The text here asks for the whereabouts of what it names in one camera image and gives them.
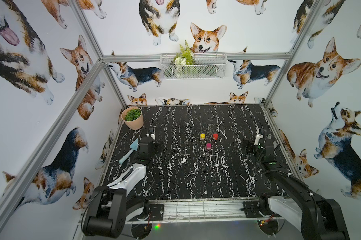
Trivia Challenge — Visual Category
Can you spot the beige pot with green plant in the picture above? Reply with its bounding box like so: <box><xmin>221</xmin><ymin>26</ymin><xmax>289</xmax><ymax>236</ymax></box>
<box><xmin>121</xmin><ymin>107</ymin><xmax>144</xmax><ymax>131</ymax></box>

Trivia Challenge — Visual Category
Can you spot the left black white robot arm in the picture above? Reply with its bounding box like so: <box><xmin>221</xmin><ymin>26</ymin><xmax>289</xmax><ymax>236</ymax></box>
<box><xmin>81</xmin><ymin>137</ymin><xmax>164</xmax><ymax>240</ymax></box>

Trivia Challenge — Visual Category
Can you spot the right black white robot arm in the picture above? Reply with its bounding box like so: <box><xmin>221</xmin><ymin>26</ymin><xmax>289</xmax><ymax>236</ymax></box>
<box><xmin>242</xmin><ymin>135</ymin><xmax>350</xmax><ymax>240</ymax></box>

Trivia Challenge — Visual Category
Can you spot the light blue garden trowel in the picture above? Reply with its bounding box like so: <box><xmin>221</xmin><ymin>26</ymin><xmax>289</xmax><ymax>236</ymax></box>
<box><xmin>119</xmin><ymin>139</ymin><xmax>139</xmax><ymax>165</ymax></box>

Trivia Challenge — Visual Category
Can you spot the green fern plant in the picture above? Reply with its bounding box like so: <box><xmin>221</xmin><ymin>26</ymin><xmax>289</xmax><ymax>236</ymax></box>
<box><xmin>174</xmin><ymin>41</ymin><xmax>195</xmax><ymax>66</ymax></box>

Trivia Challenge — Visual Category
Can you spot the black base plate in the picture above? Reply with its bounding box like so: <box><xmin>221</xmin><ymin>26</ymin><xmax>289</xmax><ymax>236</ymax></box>
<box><xmin>145</xmin><ymin>204</ymin><xmax>165</xmax><ymax>221</ymax></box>
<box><xmin>241</xmin><ymin>200</ymin><xmax>273</xmax><ymax>218</ymax></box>

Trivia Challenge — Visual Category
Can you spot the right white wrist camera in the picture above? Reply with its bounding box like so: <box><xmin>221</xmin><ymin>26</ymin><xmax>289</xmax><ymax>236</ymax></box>
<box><xmin>254</xmin><ymin>129</ymin><xmax>263</xmax><ymax>146</ymax></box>

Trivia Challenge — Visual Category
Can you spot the white wire wall basket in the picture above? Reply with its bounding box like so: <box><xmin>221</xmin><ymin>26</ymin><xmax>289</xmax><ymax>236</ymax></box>
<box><xmin>160</xmin><ymin>53</ymin><xmax>228</xmax><ymax>80</ymax></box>

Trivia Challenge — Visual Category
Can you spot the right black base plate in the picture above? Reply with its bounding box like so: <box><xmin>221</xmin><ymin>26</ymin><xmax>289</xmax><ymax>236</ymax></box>
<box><xmin>241</xmin><ymin>200</ymin><xmax>273</xmax><ymax>218</ymax></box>

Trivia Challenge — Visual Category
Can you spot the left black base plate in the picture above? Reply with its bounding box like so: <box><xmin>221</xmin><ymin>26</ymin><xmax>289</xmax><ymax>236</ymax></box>
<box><xmin>145</xmin><ymin>204</ymin><xmax>165</xmax><ymax>221</ymax></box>

